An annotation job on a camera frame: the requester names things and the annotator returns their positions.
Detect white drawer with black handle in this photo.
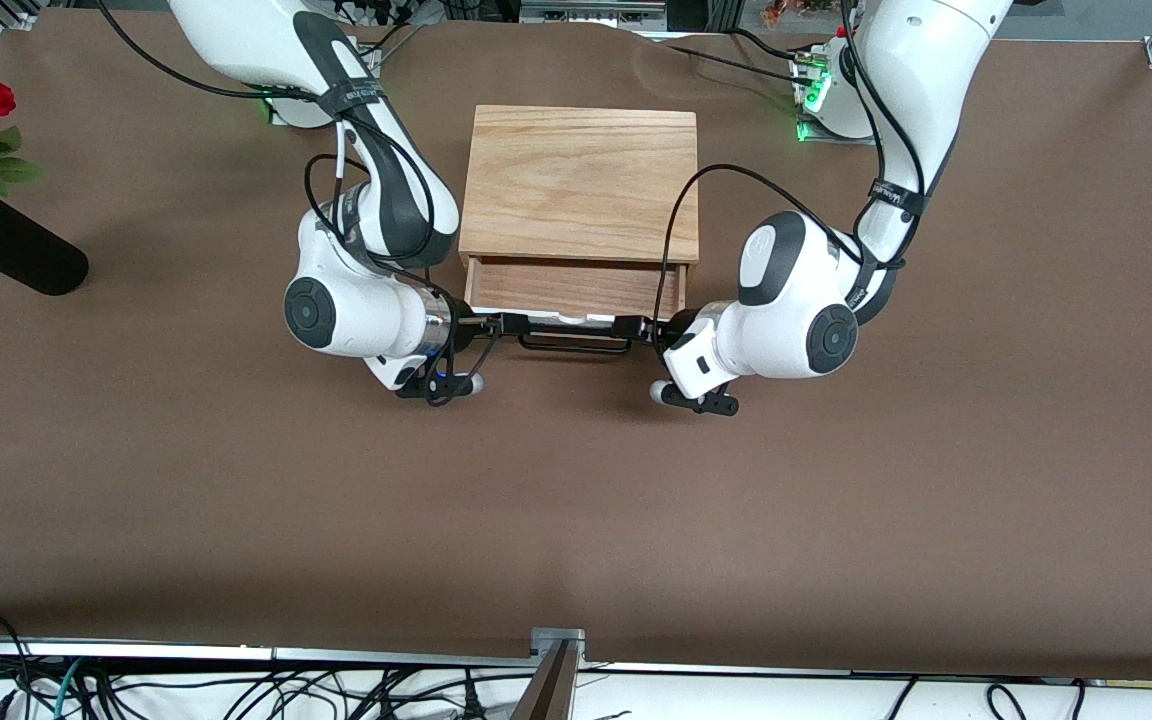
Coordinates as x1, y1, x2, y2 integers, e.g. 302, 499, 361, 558
463, 257, 690, 357

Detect wooden drawer cabinet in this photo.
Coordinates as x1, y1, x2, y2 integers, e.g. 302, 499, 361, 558
459, 106, 703, 293

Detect brown table cloth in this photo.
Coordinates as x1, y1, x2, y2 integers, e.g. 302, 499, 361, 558
0, 8, 1152, 683

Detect grey power strip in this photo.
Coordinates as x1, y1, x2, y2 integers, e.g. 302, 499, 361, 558
520, 0, 669, 29

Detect black cylindrical vase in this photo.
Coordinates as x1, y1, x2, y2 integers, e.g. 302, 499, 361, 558
0, 195, 91, 297

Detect black cable on cloth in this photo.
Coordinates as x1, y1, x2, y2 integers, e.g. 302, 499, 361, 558
664, 28, 819, 79

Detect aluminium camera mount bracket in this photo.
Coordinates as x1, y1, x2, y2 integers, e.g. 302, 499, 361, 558
514, 628, 587, 720

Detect tangled black cables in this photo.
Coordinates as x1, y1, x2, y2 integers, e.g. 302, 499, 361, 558
76, 664, 537, 720

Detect aluminium table edge rail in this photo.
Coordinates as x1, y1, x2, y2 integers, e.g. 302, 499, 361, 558
0, 638, 852, 677

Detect teal cable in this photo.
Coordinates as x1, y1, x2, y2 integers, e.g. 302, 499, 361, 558
52, 660, 87, 720

